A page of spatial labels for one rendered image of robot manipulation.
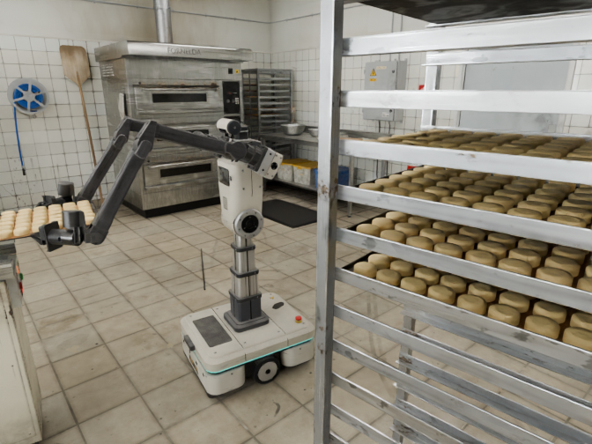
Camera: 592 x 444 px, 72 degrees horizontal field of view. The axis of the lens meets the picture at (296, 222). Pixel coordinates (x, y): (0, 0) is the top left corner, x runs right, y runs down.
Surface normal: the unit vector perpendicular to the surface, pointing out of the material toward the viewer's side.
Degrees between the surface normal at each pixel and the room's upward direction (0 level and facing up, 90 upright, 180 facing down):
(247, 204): 101
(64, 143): 90
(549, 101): 90
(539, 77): 90
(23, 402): 90
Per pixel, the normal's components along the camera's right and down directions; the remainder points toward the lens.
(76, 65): 0.66, 0.07
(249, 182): 0.52, 0.26
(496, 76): -0.76, 0.20
